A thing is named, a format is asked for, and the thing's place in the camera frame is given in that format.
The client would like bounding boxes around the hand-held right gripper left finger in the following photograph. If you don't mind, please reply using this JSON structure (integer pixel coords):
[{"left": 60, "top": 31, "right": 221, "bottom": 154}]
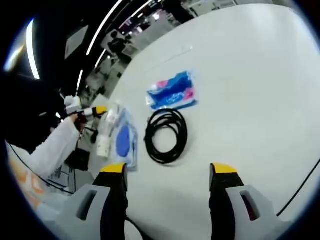
[{"left": 53, "top": 161, "right": 130, "bottom": 240}]

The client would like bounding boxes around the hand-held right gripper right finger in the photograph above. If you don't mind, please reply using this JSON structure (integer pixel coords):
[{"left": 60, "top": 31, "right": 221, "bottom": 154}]
[{"left": 208, "top": 162, "right": 293, "bottom": 240}]

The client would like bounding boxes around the small clear plastic packet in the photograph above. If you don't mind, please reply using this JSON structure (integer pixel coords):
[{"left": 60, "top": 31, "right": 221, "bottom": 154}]
[{"left": 104, "top": 101, "right": 123, "bottom": 128}]

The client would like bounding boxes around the clear packet with blue pad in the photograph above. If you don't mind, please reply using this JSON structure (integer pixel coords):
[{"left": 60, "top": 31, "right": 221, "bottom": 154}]
[{"left": 111, "top": 108, "right": 140, "bottom": 172}]

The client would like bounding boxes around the blue and pink packet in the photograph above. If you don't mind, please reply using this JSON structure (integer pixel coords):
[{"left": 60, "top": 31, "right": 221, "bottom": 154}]
[{"left": 145, "top": 69, "right": 200, "bottom": 111}]

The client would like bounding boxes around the thin clear plastic strip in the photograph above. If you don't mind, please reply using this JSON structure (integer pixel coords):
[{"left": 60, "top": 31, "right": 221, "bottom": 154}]
[{"left": 174, "top": 44, "right": 195, "bottom": 57}]

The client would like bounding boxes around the ceiling light strip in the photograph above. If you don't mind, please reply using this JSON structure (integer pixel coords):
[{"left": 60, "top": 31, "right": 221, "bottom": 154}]
[
  {"left": 86, "top": 0, "right": 153, "bottom": 56},
  {"left": 76, "top": 69, "right": 85, "bottom": 97},
  {"left": 26, "top": 18, "right": 41, "bottom": 81}
]

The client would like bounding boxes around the grey ceiling panel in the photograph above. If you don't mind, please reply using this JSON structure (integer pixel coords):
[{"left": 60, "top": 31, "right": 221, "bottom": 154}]
[{"left": 64, "top": 24, "right": 90, "bottom": 60}]

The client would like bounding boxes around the white table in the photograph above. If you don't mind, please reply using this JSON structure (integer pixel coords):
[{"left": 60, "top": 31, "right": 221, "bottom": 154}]
[{"left": 87, "top": 3, "right": 320, "bottom": 240}]

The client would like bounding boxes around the thin black cable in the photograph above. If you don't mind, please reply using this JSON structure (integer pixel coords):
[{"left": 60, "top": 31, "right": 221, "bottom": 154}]
[{"left": 276, "top": 159, "right": 320, "bottom": 217}]

